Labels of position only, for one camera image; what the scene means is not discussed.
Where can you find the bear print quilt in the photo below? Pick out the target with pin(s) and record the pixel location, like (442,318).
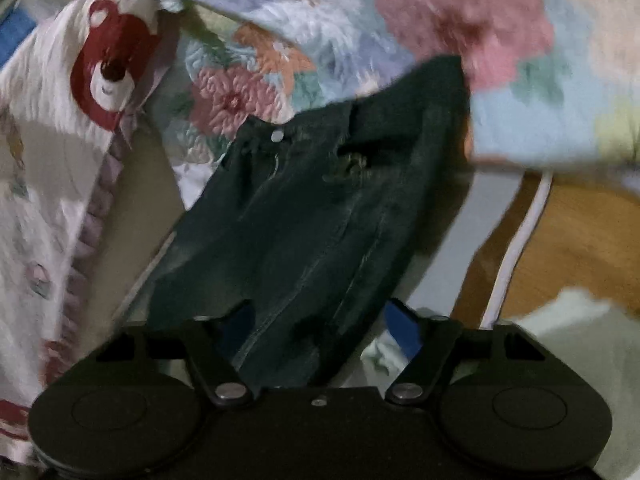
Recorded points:
(40,160)

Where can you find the light green mattress pad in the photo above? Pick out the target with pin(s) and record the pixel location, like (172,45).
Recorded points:
(575,320)

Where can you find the floral quilt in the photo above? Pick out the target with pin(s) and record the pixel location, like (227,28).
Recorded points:
(450,25)

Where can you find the blue object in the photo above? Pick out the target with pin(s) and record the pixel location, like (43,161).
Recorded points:
(15,32)

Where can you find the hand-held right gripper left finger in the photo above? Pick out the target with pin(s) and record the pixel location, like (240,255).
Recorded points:
(230,332)

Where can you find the dark green jeans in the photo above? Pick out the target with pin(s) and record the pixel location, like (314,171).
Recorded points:
(300,220)

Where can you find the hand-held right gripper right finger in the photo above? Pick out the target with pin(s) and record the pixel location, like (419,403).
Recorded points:
(405,332)

